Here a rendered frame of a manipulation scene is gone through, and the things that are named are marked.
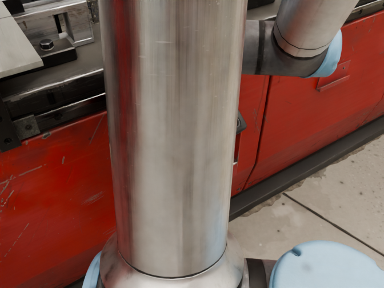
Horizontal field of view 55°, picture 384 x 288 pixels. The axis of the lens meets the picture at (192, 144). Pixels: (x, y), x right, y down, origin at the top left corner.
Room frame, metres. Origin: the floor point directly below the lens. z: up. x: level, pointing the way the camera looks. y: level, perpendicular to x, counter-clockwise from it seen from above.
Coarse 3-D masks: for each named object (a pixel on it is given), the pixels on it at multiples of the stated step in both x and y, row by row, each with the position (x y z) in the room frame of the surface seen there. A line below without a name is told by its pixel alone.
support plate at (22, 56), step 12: (0, 12) 0.65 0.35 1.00; (0, 24) 0.60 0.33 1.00; (12, 24) 0.60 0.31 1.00; (0, 36) 0.56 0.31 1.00; (12, 36) 0.56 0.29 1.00; (24, 36) 0.56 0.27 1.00; (0, 48) 0.52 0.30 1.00; (12, 48) 0.52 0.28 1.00; (24, 48) 0.52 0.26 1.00; (0, 60) 0.48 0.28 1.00; (12, 60) 0.48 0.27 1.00; (24, 60) 0.48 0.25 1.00; (36, 60) 0.48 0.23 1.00; (0, 72) 0.45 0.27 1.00; (12, 72) 0.46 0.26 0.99
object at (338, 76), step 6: (342, 66) 1.12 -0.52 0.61; (348, 66) 1.13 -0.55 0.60; (336, 72) 1.10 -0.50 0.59; (342, 72) 1.12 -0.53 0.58; (318, 78) 1.06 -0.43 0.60; (324, 78) 1.07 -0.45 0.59; (330, 78) 1.09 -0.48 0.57; (336, 78) 1.11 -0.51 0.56; (342, 78) 1.10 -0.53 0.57; (348, 78) 1.12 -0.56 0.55; (318, 84) 1.06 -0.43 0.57; (324, 84) 1.07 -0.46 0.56; (330, 84) 1.07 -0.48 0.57; (336, 84) 1.09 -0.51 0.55; (318, 90) 1.05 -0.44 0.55
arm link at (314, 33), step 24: (288, 0) 0.39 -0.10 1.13; (312, 0) 0.35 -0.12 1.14; (336, 0) 0.34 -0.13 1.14; (264, 24) 0.47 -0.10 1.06; (288, 24) 0.39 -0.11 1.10; (312, 24) 0.37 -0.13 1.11; (336, 24) 0.37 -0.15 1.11; (264, 48) 0.44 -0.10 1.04; (288, 48) 0.41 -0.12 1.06; (312, 48) 0.39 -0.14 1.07; (336, 48) 0.43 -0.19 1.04; (264, 72) 0.44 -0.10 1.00; (288, 72) 0.44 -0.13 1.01; (312, 72) 0.43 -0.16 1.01
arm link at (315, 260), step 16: (320, 240) 0.18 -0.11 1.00; (288, 256) 0.16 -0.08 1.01; (304, 256) 0.16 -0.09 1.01; (320, 256) 0.16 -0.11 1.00; (336, 256) 0.16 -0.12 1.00; (352, 256) 0.16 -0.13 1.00; (256, 272) 0.15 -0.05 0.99; (272, 272) 0.15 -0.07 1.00; (288, 272) 0.14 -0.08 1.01; (304, 272) 0.14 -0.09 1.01; (320, 272) 0.14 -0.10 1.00; (336, 272) 0.14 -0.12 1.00; (352, 272) 0.15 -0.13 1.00; (368, 272) 0.15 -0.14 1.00
